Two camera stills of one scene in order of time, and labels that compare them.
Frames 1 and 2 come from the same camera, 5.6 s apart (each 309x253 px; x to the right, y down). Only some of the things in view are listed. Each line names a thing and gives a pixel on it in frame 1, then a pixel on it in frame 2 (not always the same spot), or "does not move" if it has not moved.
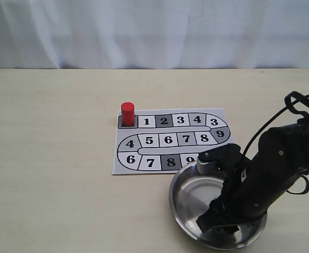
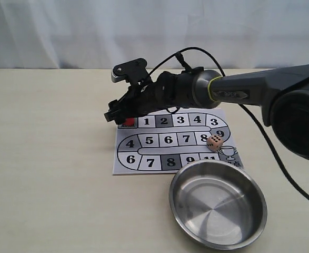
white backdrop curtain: x=153 y=34 does not move
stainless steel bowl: x=191 y=194 does not move
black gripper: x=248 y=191 → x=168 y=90
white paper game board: x=160 y=139 does not move
